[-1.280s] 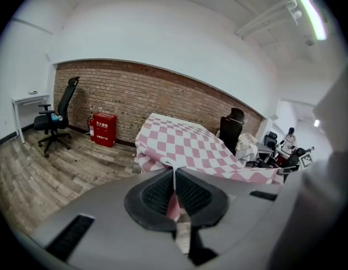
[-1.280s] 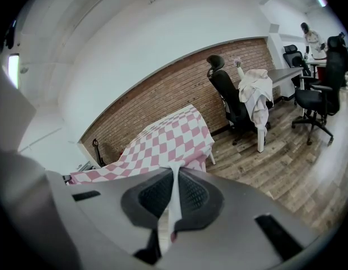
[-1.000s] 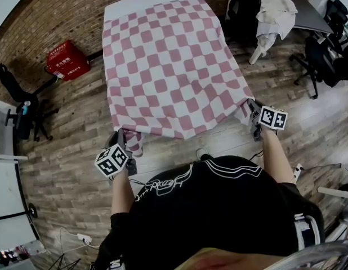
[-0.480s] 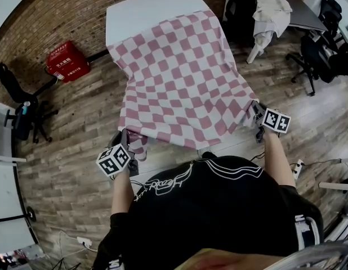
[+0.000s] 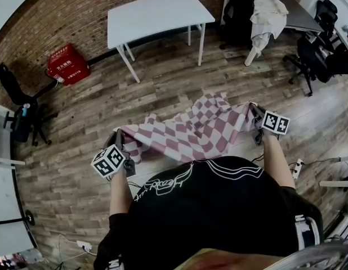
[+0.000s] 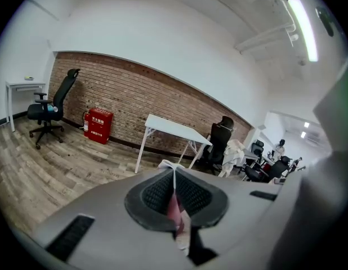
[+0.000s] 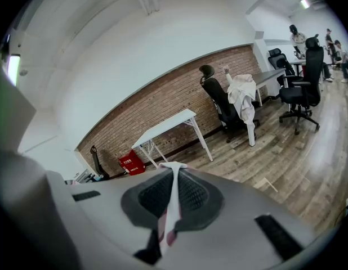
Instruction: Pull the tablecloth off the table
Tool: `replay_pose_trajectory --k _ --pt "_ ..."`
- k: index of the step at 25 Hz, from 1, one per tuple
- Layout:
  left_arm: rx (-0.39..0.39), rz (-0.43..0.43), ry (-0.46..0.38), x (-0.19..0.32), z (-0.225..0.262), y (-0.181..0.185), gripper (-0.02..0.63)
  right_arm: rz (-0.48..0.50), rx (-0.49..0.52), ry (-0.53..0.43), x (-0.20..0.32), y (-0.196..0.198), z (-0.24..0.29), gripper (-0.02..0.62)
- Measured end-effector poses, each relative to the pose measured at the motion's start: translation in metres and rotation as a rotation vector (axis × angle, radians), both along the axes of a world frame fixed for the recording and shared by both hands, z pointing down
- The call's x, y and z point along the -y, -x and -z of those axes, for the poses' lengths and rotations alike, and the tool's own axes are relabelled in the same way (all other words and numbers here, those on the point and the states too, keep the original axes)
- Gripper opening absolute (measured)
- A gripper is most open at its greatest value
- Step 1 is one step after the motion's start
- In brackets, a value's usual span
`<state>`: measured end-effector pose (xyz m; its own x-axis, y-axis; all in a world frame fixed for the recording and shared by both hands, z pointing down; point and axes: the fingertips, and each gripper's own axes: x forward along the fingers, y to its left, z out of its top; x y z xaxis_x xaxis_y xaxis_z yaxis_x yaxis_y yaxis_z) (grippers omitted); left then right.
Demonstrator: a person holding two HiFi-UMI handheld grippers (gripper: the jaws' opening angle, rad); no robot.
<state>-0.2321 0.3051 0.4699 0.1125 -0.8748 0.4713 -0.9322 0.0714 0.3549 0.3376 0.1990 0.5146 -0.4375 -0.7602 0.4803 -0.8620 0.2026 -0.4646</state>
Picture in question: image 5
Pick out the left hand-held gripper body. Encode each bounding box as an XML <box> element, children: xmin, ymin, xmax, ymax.
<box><xmin>91</xmin><ymin>144</ymin><xmax>136</xmax><ymax>179</ymax></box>

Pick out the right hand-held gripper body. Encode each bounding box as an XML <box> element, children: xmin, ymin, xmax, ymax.
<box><xmin>252</xmin><ymin>110</ymin><xmax>291</xmax><ymax>146</ymax></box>

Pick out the pink checkered tablecloth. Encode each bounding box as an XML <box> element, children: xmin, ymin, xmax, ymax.
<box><xmin>117</xmin><ymin>91</ymin><xmax>259</xmax><ymax>164</ymax></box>

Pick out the person's right forearm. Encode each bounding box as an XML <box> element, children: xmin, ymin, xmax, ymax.
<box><xmin>262</xmin><ymin>132</ymin><xmax>296</xmax><ymax>190</ymax></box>

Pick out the person's left forearm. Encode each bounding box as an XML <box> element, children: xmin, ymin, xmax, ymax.
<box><xmin>109</xmin><ymin>170</ymin><xmax>132</xmax><ymax>216</ymax></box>

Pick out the red fire extinguisher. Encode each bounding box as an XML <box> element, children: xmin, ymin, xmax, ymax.
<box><xmin>44</xmin><ymin>69</ymin><xmax>65</xmax><ymax>86</ymax></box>

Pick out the red fire equipment box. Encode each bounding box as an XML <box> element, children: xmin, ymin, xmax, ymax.
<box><xmin>47</xmin><ymin>43</ymin><xmax>91</xmax><ymax>86</ymax></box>

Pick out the crumpled white cloth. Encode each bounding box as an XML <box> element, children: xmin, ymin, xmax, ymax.
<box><xmin>249</xmin><ymin>0</ymin><xmax>289</xmax><ymax>57</ymax></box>

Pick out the black pole with disc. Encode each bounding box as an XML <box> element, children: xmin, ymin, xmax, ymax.
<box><xmin>0</xmin><ymin>210</ymin><xmax>36</xmax><ymax>226</ymax></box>

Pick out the black mesh office chair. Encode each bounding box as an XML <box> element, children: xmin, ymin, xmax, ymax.
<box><xmin>220</xmin><ymin>0</ymin><xmax>257</xmax><ymax>50</ymax></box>

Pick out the white desk with black edge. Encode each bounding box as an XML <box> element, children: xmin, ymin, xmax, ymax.
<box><xmin>0</xmin><ymin>102</ymin><xmax>37</xmax><ymax>258</ymax></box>

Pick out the black printed t-shirt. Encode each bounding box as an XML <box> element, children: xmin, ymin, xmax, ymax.
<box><xmin>93</xmin><ymin>155</ymin><xmax>324</xmax><ymax>270</ymax></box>

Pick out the white folding table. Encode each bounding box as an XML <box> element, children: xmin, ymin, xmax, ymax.
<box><xmin>107</xmin><ymin>0</ymin><xmax>216</xmax><ymax>83</ymax></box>

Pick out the grey shoulder strap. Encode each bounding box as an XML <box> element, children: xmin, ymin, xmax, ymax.
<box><xmin>294</xmin><ymin>214</ymin><xmax>321</xmax><ymax>247</ymax></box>

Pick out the grey head-mount rim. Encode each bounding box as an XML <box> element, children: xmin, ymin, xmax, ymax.
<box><xmin>264</xmin><ymin>242</ymin><xmax>348</xmax><ymax>270</ymax></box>

